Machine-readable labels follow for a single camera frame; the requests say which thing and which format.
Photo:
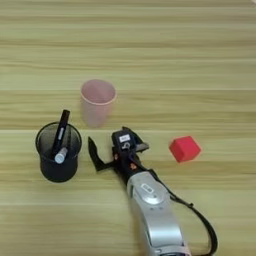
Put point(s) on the black mesh pen holder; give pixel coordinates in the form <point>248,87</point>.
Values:
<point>58,171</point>

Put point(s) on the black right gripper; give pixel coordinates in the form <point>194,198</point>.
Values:
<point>128,166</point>

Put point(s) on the white capped pen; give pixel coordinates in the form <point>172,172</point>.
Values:
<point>61,155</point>

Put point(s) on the black marker pen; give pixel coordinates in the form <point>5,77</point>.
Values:
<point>61,128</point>

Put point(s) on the pink plastic cup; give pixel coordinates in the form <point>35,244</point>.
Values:
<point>96,100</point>

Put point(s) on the red cube block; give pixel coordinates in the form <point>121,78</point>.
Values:
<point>184,149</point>

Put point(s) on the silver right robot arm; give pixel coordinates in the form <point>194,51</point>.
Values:
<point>156,216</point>

